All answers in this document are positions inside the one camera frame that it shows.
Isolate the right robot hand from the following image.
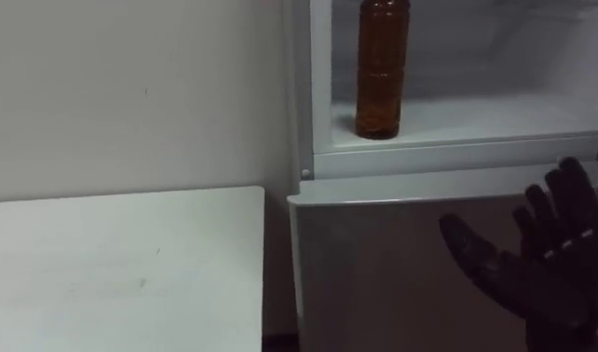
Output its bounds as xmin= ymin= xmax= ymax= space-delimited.
xmin=438 ymin=155 xmax=598 ymax=352

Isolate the brown tea bottle green cap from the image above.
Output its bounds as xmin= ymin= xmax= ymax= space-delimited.
xmin=354 ymin=0 xmax=412 ymax=142

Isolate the grey fridge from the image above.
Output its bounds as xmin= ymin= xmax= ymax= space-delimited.
xmin=280 ymin=0 xmax=598 ymax=352

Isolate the white desk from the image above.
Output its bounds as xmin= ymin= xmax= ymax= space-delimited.
xmin=0 ymin=185 xmax=266 ymax=352

